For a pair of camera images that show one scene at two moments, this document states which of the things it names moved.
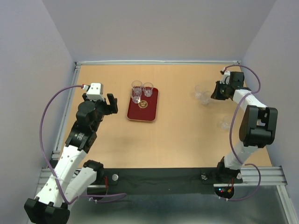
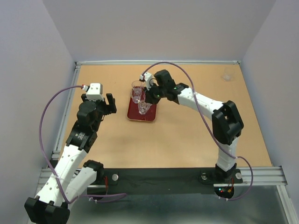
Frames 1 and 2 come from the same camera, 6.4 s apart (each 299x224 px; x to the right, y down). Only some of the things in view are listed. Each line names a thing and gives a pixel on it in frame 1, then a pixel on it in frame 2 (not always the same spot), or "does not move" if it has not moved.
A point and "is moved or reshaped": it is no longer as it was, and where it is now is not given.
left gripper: [112, 108] does not move
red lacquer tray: [146, 109] does not move
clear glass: [224, 124] is moved or reshaped
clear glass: [137, 86] does not move
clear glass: [199, 90] → [143, 107]
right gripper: [215, 94] → [149, 97]
